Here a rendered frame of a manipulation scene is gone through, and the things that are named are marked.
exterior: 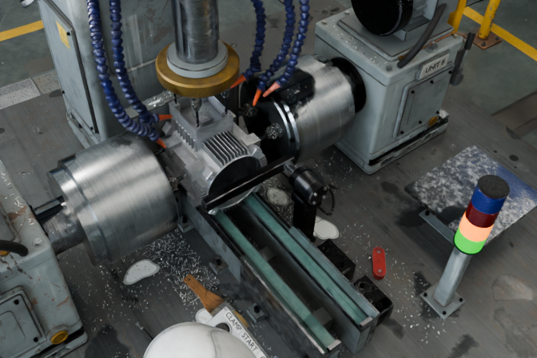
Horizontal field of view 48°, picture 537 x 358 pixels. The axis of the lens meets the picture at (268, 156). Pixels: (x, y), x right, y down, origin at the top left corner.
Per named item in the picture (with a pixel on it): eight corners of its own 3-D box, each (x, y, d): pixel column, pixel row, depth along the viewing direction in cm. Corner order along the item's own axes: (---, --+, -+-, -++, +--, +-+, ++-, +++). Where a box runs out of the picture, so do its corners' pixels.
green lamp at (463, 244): (447, 240, 130) (453, 227, 127) (466, 227, 132) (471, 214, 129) (469, 259, 127) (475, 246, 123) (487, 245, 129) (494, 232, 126)
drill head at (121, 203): (5, 244, 139) (-30, 170, 121) (146, 176, 155) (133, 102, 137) (49, 324, 126) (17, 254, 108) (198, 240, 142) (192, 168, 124)
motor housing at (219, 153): (161, 176, 155) (153, 121, 141) (222, 145, 163) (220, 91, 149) (203, 226, 144) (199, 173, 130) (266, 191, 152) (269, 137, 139)
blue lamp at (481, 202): (464, 200, 120) (471, 184, 117) (483, 186, 123) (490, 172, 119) (488, 219, 117) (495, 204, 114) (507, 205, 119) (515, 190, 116)
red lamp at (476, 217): (459, 214, 123) (464, 200, 120) (477, 200, 126) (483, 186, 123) (482, 233, 120) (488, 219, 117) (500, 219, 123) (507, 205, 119)
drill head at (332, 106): (212, 143, 164) (209, 70, 146) (327, 89, 182) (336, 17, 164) (268, 201, 151) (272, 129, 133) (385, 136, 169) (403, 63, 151)
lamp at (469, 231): (453, 227, 127) (459, 214, 123) (471, 214, 129) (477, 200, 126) (475, 246, 123) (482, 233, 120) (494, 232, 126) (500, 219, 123)
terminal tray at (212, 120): (169, 125, 146) (167, 103, 140) (207, 109, 150) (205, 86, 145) (196, 154, 139) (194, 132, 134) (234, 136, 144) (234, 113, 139)
